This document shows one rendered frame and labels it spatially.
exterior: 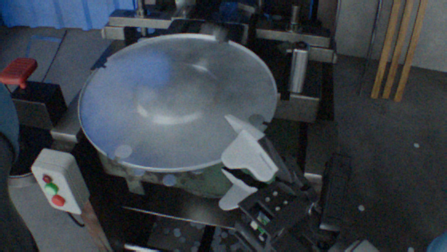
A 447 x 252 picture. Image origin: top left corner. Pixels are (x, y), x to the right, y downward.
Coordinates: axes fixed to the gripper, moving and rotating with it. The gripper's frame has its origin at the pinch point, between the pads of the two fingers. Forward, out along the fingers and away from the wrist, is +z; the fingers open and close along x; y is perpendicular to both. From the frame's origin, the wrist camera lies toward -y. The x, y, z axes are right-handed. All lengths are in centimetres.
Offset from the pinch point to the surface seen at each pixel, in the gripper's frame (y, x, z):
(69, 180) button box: 18.5, 18.3, 23.1
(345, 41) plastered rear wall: -139, 72, 61
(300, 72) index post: -20.8, 2.0, 6.1
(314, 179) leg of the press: -13.7, 13.3, -6.3
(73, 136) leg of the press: 13.8, 14.3, 28.7
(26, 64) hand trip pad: 15.9, 2.7, 40.1
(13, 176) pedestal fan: 33, 78, 89
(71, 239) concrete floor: 24, 80, 50
